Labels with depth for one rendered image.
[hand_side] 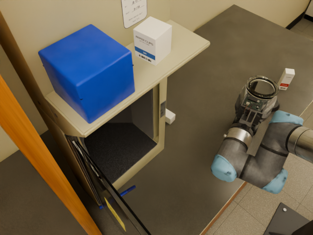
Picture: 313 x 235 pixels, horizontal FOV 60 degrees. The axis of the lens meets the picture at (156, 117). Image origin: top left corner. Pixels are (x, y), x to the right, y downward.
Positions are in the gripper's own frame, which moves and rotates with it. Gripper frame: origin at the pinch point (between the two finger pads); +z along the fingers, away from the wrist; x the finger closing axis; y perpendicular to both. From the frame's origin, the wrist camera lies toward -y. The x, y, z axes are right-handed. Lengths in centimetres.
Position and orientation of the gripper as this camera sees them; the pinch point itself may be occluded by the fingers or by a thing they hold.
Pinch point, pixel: (260, 92)
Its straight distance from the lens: 101.1
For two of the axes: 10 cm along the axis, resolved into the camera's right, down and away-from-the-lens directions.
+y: -0.5, -5.4, -8.4
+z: 5.0, -7.4, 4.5
